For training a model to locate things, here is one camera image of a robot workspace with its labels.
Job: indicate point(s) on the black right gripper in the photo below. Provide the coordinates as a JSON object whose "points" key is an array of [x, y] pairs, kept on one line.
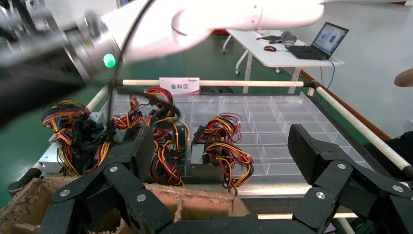
{"points": [[25, 93]]}

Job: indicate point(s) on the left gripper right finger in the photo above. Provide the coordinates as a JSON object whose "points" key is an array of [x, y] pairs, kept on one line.
{"points": [[306, 151]]}

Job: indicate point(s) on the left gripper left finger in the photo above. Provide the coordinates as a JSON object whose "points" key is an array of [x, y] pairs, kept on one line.
{"points": [[142, 155]]}

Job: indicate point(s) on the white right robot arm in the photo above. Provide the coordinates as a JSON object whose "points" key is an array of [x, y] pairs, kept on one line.
{"points": [[193, 22]]}

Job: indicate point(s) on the clear plastic compartment tray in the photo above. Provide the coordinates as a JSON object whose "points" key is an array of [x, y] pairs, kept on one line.
{"points": [[280, 129]]}

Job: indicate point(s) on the brown cardboard divider box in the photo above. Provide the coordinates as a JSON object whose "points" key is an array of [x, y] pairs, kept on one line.
{"points": [[200, 203]]}

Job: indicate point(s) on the white sign with red stripe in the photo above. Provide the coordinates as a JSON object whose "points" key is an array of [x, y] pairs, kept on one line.
{"points": [[179, 86]]}

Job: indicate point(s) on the white desk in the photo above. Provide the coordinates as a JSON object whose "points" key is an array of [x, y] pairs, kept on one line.
{"points": [[277, 58]]}

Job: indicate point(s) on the black orange computer mouse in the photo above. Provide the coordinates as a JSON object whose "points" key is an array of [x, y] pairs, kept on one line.
{"points": [[270, 48]]}

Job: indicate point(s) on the black laptop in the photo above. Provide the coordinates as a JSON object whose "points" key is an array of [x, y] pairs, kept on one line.
{"points": [[330, 37]]}

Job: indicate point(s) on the black notebook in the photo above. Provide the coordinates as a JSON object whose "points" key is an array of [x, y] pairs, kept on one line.
{"points": [[269, 38]]}

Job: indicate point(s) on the small red object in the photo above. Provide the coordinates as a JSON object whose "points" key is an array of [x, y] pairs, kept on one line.
{"points": [[221, 32]]}

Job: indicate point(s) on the white padded cart rail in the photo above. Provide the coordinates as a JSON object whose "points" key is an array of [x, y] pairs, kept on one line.
{"points": [[274, 190], [242, 83], [364, 129], [96, 98]]}

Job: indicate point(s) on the black rail corner connector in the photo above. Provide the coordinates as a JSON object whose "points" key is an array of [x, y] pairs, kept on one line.
{"points": [[22, 181], [310, 85], [116, 84]]}

